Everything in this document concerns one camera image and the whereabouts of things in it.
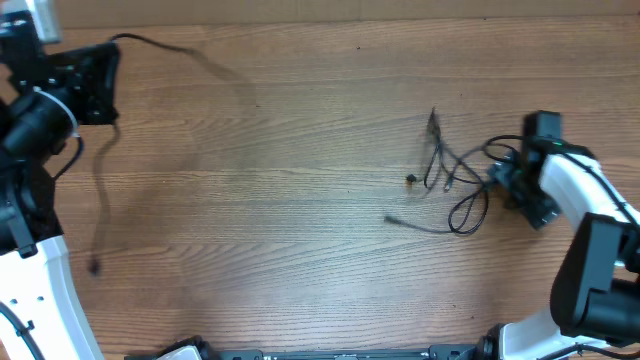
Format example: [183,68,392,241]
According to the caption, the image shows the black cable bundle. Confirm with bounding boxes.
[383,106,524,236]

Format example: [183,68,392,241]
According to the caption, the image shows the black separated thin cable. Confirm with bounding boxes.
[87,32,201,276]

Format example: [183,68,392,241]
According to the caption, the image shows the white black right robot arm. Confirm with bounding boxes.
[472,111,639,359]

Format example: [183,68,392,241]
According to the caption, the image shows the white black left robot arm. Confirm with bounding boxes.
[1,42,120,359]

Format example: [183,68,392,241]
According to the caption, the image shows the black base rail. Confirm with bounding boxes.
[124,336,499,360]

